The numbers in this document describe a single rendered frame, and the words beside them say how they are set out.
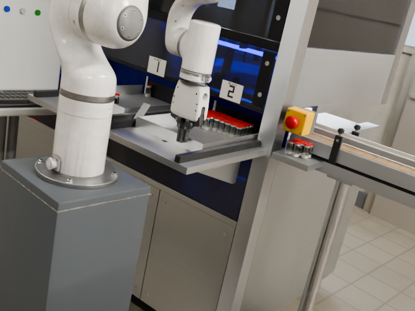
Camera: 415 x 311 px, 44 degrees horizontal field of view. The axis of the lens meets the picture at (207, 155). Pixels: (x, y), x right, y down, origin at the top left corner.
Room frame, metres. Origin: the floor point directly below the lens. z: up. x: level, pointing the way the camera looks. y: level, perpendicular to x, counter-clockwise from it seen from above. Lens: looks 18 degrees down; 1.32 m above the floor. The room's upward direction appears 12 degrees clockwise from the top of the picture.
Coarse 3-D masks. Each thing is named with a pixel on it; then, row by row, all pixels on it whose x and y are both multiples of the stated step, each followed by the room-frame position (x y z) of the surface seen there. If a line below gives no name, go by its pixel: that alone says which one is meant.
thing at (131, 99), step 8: (120, 88) 1.92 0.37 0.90; (128, 88) 1.95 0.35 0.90; (136, 88) 1.99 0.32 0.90; (120, 96) 1.88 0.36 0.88; (128, 96) 1.91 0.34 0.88; (136, 96) 1.93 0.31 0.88; (144, 96) 1.96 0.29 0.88; (120, 104) 1.76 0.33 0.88; (128, 104) 1.78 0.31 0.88; (136, 104) 1.81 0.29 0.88; (152, 104) 1.86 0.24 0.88; (160, 104) 1.88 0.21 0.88; (168, 104) 1.91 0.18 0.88; (112, 112) 1.62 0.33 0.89; (120, 112) 1.60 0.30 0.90; (128, 112) 1.61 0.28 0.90
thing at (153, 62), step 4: (152, 56) 1.89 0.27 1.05; (152, 60) 1.89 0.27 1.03; (156, 60) 1.88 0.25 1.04; (160, 60) 1.87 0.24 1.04; (164, 60) 1.86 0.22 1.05; (148, 64) 1.90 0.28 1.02; (152, 64) 1.89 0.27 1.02; (156, 64) 1.88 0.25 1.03; (160, 64) 1.87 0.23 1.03; (164, 64) 1.86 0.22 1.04; (148, 68) 1.90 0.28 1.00; (152, 68) 1.89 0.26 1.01; (156, 68) 1.87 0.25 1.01; (160, 68) 1.86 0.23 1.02; (164, 68) 1.85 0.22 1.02; (152, 72) 1.88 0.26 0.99; (156, 72) 1.87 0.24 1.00; (160, 72) 1.86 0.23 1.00; (164, 72) 1.85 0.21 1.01; (160, 76) 1.86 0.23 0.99
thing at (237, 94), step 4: (224, 80) 1.70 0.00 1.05; (224, 84) 1.70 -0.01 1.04; (228, 84) 1.69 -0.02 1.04; (232, 84) 1.68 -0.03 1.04; (236, 84) 1.68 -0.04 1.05; (224, 88) 1.70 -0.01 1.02; (228, 88) 1.69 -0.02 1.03; (232, 88) 1.68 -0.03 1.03; (236, 88) 1.67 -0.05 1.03; (240, 88) 1.67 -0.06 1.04; (220, 92) 1.71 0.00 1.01; (224, 92) 1.70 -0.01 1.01; (236, 92) 1.67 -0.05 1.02; (240, 92) 1.66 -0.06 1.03; (220, 96) 1.70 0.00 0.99; (224, 96) 1.70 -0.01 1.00; (236, 96) 1.67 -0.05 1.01; (240, 96) 1.66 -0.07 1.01; (232, 100) 1.68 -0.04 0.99; (236, 100) 1.67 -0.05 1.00; (240, 100) 1.66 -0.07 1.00
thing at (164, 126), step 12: (144, 120) 1.50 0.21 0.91; (156, 120) 1.59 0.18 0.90; (168, 120) 1.64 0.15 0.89; (156, 132) 1.47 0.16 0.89; (168, 132) 1.45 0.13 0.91; (192, 132) 1.59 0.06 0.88; (204, 132) 1.62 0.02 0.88; (216, 132) 1.66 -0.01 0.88; (180, 144) 1.42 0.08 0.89; (192, 144) 1.40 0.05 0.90; (204, 144) 1.38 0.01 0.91; (216, 144) 1.43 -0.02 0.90
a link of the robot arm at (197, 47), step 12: (192, 24) 1.37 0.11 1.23; (204, 24) 1.36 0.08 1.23; (216, 24) 1.39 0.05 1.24; (180, 36) 1.40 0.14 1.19; (192, 36) 1.37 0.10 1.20; (204, 36) 1.36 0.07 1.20; (216, 36) 1.38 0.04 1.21; (180, 48) 1.39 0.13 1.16; (192, 48) 1.36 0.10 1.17; (204, 48) 1.36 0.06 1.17; (216, 48) 1.39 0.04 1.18; (192, 60) 1.36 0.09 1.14; (204, 60) 1.36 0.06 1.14; (204, 72) 1.37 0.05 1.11
